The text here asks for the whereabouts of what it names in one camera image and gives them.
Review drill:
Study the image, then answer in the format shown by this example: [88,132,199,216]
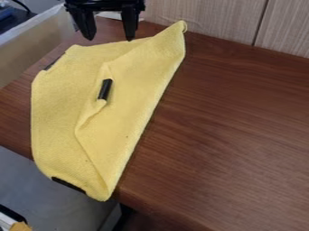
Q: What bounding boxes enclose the yellow cloth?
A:
[30,20,189,202]

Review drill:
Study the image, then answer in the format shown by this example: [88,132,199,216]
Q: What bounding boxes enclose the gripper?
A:
[63,0,146,42]

